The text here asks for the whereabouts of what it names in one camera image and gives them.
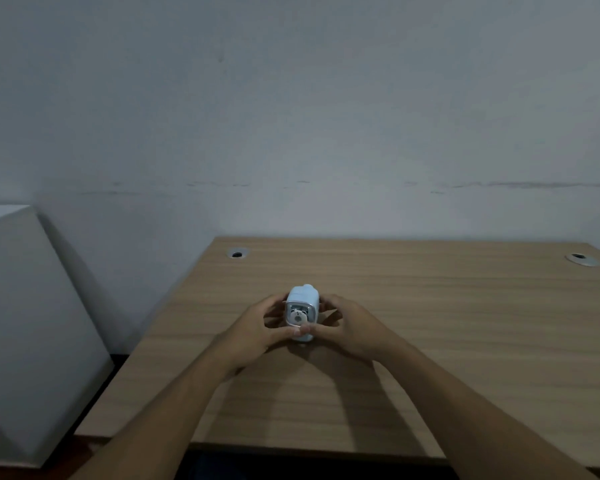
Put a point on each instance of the person's right hand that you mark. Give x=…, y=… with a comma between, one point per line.
x=355, y=329

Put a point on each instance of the person's left hand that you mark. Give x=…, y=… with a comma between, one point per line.
x=245, y=334

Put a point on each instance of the person's left thumb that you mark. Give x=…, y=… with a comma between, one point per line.
x=282, y=332

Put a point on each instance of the person's right thumb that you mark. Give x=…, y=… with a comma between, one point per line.
x=316, y=330

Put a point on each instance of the light blue pencil sharpener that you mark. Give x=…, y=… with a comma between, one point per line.
x=301, y=309

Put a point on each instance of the person's left forearm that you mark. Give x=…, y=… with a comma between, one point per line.
x=160, y=424

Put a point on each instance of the person's right forearm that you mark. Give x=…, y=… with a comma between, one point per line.
x=480, y=419

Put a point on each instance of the wooden desk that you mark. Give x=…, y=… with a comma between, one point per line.
x=380, y=344

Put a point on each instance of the white cabinet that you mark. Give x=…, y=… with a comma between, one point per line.
x=30, y=334

